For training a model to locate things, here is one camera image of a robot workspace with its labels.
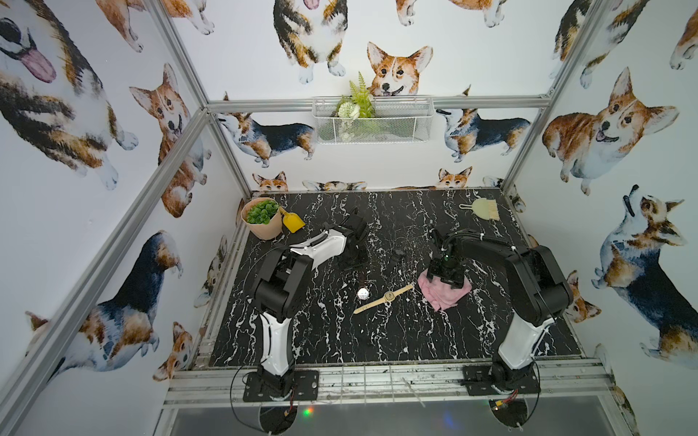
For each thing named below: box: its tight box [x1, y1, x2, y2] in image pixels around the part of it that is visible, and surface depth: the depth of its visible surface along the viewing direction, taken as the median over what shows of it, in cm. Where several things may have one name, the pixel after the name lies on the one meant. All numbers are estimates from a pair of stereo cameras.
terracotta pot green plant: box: [240, 197, 283, 241], surface depth 99 cm
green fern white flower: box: [337, 70, 378, 142], surface depth 86 cm
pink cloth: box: [418, 268, 472, 311], surface depth 92 cm
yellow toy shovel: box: [279, 207, 307, 234], surface depth 112 cm
